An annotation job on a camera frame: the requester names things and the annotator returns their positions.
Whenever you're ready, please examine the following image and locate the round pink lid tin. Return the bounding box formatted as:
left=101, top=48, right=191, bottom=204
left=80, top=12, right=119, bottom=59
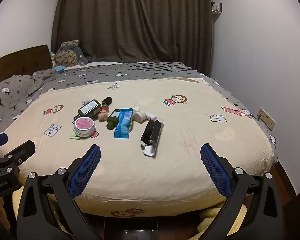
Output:
left=73, top=116, right=96, bottom=138

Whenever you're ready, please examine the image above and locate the pink yellow wrapper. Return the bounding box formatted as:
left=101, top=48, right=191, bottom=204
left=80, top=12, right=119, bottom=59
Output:
left=98, top=105, right=111, bottom=122

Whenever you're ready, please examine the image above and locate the wooden headboard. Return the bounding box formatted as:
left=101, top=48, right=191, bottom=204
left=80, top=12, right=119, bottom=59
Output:
left=0, top=44, right=53, bottom=88

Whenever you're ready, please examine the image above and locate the dark brown curtain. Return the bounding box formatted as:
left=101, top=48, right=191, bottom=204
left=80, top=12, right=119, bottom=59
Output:
left=51, top=0, right=213, bottom=75

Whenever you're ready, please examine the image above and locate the black white carton box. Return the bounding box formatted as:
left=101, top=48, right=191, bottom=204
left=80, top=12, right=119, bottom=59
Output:
left=140, top=119, right=164, bottom=157

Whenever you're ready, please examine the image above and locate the grey printed bed sheet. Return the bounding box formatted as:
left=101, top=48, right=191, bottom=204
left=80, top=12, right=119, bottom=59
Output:
left=0, top=61, right=278, bottom=155

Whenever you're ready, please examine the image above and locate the beige wall socket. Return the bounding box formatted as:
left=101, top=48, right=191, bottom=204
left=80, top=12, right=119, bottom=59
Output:
left=257, top=107, right=277, bottom=131

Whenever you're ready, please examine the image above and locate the small olive green bottle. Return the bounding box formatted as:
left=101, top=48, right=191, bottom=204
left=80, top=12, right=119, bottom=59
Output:
left=106, top=109, right=122, bottom=130

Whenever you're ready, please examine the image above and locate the wooden bed frame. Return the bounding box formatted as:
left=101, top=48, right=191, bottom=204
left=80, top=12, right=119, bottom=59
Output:
left=269, top=160, right=297, bottom=207

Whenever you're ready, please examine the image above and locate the yellow fluffy blanket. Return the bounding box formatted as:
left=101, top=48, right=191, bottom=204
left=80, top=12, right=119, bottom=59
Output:
left=12, top=191, right=248, bottom=240

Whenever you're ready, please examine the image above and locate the large dark green bottle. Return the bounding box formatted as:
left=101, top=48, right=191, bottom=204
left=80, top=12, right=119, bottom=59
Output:
left=73, top=99, right=102, bottom=121

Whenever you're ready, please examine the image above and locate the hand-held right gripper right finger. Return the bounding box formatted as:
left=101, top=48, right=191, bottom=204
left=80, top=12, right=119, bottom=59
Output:
left=197, top=143, right=284, bottom=240

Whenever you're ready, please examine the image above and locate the blue rectangular packet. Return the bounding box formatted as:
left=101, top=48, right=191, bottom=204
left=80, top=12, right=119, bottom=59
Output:
left=114, top=108, right=134, bottom=139

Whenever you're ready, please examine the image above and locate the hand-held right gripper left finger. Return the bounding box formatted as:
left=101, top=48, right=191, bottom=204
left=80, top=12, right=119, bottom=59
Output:
left=16, top=144, right=102, bottom=240

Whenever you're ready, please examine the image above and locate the small wall shelf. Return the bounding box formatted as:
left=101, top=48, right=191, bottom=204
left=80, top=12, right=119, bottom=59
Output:
left=211, top=1, right=223, bottom=13

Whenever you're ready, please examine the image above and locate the white pillow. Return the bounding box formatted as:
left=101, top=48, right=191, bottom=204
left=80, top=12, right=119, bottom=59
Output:
left=65, top=61, right=122, bottom=70

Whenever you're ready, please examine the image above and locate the cream cartoon printed blanket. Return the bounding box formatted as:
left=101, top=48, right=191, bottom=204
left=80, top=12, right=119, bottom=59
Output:
left=0, top=76, right=276, bottom=217

